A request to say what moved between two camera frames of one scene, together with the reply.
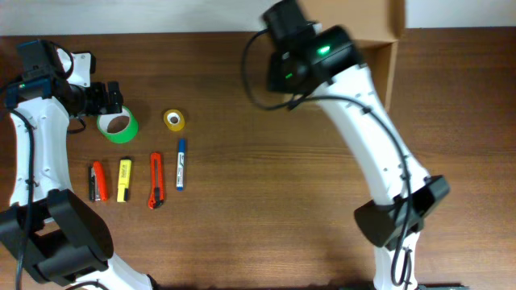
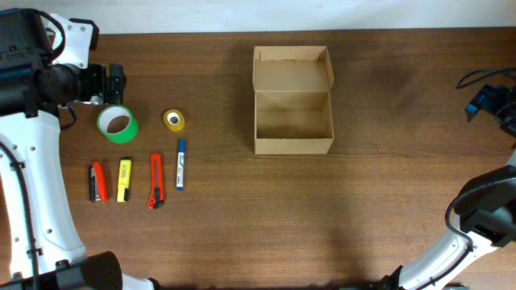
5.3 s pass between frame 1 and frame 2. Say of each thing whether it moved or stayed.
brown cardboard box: moved
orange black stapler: stayed
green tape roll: stayed
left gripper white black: moved
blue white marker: stayed
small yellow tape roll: stayed
